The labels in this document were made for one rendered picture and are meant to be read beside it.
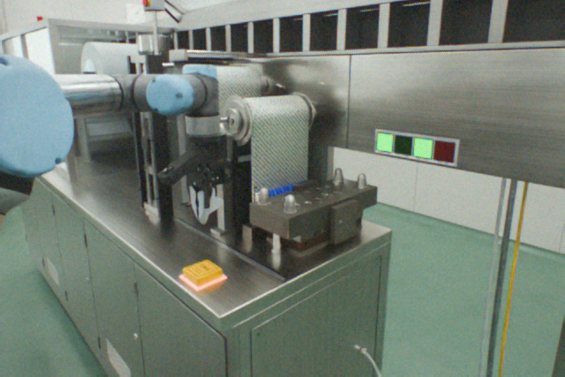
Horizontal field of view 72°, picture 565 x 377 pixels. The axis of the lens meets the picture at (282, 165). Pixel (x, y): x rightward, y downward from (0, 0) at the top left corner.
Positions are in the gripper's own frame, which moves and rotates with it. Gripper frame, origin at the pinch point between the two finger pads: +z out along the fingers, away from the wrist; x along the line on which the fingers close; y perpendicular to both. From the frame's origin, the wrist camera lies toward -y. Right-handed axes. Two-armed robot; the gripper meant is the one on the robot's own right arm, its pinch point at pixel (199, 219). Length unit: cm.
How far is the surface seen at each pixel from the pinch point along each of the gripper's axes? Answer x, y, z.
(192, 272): 0.1, -2.9, 12.8
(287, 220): -9.5, 19.5, 2.8
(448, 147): -33, 55, -15
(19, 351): 138, -27, 105
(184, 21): 100, 56, -57
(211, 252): 10.1, 9.0, 15.2
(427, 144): -27, 55, -15
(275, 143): 9.7, 33.1, -12.6
